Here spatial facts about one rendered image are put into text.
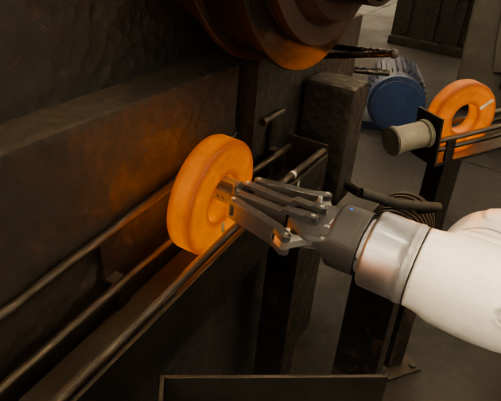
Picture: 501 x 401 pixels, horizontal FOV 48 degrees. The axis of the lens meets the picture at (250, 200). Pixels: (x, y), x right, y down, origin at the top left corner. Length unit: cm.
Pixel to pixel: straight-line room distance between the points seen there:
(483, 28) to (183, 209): 303
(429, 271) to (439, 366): 109
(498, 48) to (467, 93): 227
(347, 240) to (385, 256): 4
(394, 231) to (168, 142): 30
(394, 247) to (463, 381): 109
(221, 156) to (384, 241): 21
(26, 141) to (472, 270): 44
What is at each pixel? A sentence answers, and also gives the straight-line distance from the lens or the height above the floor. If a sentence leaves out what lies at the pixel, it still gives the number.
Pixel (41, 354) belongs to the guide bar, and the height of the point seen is 66.
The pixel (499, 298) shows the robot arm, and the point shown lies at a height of 78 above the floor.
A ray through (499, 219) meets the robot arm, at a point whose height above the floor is 77.
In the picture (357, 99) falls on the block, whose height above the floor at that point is 78.
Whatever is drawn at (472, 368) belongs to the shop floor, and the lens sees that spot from 170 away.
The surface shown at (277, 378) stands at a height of 72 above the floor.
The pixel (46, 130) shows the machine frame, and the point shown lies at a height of 87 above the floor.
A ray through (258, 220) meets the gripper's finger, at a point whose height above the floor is 77.
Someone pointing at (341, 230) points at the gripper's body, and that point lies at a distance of 61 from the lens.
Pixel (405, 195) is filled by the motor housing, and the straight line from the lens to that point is 127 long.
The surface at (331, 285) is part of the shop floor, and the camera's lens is 184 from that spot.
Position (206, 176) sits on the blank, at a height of 80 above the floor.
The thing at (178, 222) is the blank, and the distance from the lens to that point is 66.
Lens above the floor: 110
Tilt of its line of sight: 29 degrees down
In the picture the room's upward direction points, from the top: 5 degrees clockwise
